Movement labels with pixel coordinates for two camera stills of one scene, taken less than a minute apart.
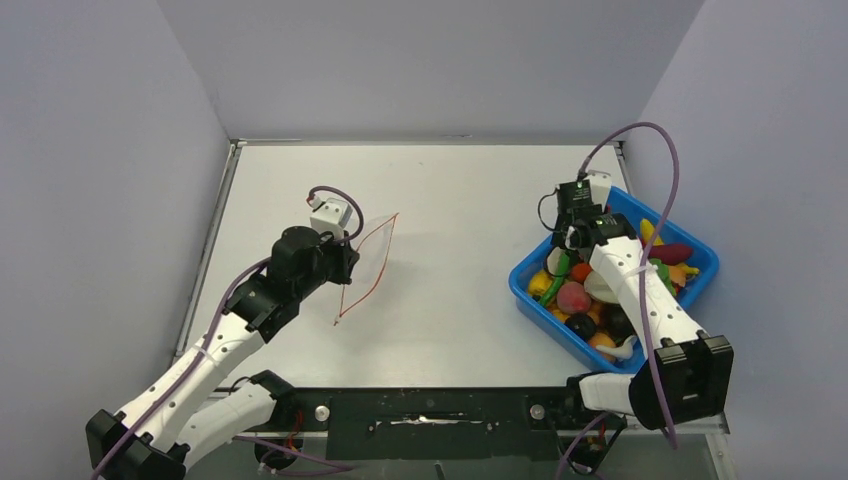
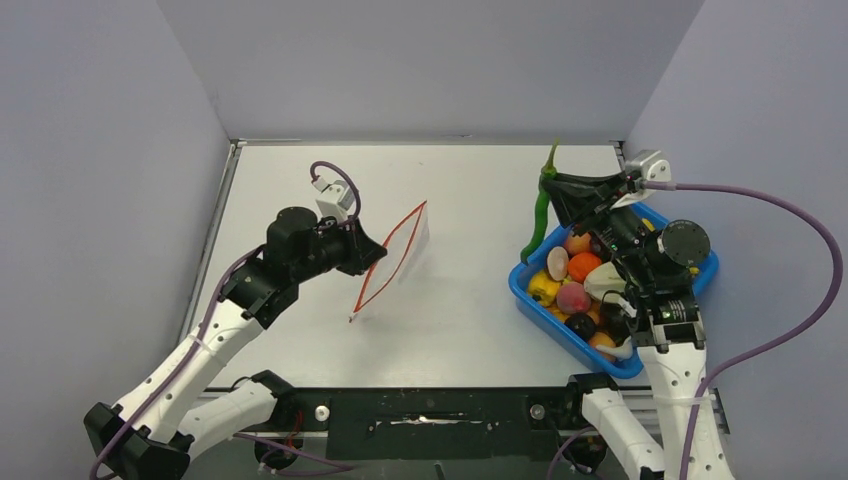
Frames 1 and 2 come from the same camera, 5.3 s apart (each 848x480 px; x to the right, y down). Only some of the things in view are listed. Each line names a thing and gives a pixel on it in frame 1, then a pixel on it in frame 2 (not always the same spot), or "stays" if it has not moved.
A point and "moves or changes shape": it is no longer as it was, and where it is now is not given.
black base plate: x=458 y=423 stays
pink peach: x=573 y=298 stays
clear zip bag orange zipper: x=371 y=263 moves or changes shape
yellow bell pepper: x=539 y=283 stays
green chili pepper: x=562 y=269 -> x=541 y=207
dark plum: x=583 y=324 stays
